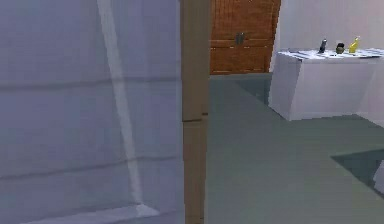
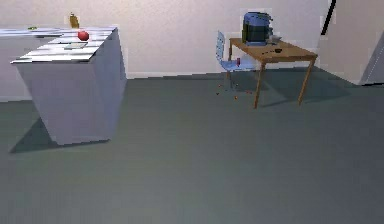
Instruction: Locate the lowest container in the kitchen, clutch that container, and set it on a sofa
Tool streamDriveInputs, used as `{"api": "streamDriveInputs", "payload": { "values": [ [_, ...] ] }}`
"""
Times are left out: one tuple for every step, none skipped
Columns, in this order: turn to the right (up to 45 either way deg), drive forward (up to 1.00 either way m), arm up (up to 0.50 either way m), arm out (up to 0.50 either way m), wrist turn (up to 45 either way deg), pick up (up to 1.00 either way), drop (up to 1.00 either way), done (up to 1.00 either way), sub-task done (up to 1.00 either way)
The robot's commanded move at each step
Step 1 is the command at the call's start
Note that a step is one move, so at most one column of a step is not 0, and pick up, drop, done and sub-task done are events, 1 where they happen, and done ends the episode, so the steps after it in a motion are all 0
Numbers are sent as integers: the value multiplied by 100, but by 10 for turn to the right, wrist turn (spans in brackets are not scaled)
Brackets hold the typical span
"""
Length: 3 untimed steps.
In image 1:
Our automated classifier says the white kitchen counter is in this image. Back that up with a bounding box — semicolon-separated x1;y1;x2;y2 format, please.
267;48;384;128

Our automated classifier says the brown wooden room door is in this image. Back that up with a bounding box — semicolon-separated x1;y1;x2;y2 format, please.
209;0;282;76

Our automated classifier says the yellow bottle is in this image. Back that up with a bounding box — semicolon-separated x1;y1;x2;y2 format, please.
348;35;361;55

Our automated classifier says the brown wooden door frame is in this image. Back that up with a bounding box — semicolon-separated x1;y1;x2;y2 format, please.
179;0;213;224

